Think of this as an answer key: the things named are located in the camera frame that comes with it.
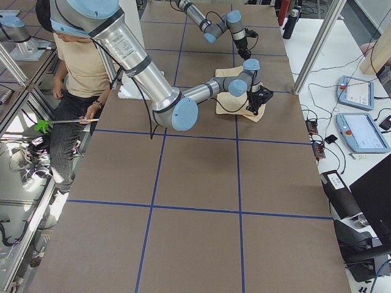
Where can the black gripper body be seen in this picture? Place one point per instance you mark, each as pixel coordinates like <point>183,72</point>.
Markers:
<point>254,98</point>
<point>242,49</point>

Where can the blue teach pendant far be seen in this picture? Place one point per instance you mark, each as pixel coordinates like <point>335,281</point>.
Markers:
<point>355,92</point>

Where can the aluminium frame post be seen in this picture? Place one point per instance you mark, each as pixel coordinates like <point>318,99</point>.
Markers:
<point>319,41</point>

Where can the black water bottle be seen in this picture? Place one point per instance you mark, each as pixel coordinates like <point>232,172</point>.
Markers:
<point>290,24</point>

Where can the green grabber tool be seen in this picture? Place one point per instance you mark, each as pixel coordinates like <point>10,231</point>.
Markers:
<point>42,125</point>

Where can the black computer monitor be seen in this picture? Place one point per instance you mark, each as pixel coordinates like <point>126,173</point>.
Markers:
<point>372,194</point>

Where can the blue teach pendant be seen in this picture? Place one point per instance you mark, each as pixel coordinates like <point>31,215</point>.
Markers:
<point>361,133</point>
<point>355,92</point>

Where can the blue teach pendant near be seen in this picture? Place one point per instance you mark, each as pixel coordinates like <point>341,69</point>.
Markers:
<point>361,133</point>

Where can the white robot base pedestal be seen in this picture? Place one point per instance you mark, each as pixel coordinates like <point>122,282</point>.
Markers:
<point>141,77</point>

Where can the seated person in beige shirt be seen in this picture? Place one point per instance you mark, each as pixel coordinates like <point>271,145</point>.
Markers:
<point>82,86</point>

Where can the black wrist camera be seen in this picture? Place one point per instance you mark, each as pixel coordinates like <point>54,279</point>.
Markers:
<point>251,33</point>

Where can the beige long-sleeve printed shirt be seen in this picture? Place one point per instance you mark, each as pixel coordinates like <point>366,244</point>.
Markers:
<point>229,104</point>

